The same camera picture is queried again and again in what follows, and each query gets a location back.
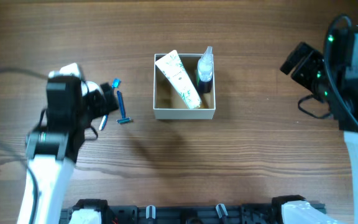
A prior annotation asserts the white leaf-print tube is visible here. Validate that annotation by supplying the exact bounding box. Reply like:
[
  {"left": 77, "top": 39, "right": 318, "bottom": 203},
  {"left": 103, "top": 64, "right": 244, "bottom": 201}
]
[{"left": 155, "top": 50, "right": 202, "bottom": 110}]

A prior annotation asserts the clear spray bottle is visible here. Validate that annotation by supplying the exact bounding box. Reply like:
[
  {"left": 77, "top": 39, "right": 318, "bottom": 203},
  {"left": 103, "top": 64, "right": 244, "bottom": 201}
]
[{"left": 196, "top": 46, "right": 214, "bottom": 94}]

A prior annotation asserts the cotton swab tub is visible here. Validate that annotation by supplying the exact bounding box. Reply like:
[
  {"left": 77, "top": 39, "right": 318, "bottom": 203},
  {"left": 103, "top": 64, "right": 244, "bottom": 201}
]
[{"left": 81, "top": 81, "right": 104, "bottom": 97}]

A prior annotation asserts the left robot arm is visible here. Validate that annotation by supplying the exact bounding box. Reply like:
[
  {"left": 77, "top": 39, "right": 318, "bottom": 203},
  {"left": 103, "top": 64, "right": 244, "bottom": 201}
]
[{"left": 17, "top": 74, "right": 118, "bottom": 223}]

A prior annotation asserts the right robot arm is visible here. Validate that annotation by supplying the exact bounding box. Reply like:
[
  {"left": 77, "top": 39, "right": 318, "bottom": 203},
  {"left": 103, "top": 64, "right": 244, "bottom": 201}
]
[{"left": 280, "top": 27, "right": 358, "bottom": 223}]

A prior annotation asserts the blue white toothbrush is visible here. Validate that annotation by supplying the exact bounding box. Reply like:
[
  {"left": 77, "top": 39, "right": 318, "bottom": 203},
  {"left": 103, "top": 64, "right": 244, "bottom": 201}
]
[{"left": 99, "top": 78, "right": 121, "bottom": 131}]

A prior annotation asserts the blue disposable razor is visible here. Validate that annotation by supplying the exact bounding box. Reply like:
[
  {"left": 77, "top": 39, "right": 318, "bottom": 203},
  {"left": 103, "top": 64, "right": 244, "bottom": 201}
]
[{"left": 117, "top": 91, "right": 132, "bottom": 124}]

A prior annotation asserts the white cardboard box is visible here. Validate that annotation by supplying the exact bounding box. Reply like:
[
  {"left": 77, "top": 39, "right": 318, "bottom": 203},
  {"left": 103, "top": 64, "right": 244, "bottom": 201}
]
[{"left": 153, "top": 54, "right": 216, "bottom": 119}]

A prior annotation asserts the black right camera cable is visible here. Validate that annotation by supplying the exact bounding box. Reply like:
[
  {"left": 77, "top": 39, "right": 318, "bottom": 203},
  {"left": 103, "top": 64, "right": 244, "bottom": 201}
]
[{"left": 296, "top": 14, "right": 358, "bottom": 144}]

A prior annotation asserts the black camera cable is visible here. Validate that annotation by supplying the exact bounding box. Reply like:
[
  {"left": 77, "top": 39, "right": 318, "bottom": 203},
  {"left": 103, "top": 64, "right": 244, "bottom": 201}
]
[
  {"left": 296, "top": 14, "right": 358, "bottom": 144},
  {"left": 0, "top": 67, "right": 49, "bottom": 224}
]

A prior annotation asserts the black left camera cable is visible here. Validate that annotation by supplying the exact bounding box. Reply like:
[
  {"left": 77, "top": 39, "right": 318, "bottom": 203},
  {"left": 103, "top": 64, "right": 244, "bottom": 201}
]
[{"left": 0, "top": 67, "right": 49, "bottom": 224}]

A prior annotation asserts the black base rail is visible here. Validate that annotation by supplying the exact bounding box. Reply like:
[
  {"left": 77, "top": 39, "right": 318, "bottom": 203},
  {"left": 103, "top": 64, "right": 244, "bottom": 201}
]
[{"left": 60, "top": 198, "right": 326, "bottom": 224}]

